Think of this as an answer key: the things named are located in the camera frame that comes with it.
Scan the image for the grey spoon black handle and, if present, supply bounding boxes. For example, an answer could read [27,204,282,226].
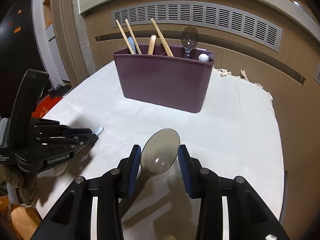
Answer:
[136,128,180,189]
[181,26,199,59]

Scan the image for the wooden spoon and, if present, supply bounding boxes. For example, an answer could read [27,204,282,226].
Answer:
[148,35,157,55]

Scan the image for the white plastic spoon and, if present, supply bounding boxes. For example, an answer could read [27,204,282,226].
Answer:
[93,126,104,136]

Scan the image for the red mat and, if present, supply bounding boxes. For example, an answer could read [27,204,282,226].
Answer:
[31,95,63,118]

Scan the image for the white table cloth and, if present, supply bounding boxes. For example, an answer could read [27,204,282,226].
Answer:
[36,62,284,239]

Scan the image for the black appliance with lights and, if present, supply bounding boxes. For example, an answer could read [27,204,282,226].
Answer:
[0,0,45,118]

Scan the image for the purple plastic utensil holder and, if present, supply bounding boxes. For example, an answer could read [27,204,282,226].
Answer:
[113,43,215,113]

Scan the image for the light blue plastic utensil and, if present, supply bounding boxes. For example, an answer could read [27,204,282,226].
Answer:
[128,36,136,53]

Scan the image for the wooden chopstick in holder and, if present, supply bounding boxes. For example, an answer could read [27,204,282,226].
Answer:
[116,20,135,54]

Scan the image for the white round spoon in holder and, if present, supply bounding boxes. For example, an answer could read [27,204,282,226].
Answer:
[198,53,209,62]

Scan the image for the grey ventilation grille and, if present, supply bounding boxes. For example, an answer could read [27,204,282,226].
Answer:
[111,1,283,51]

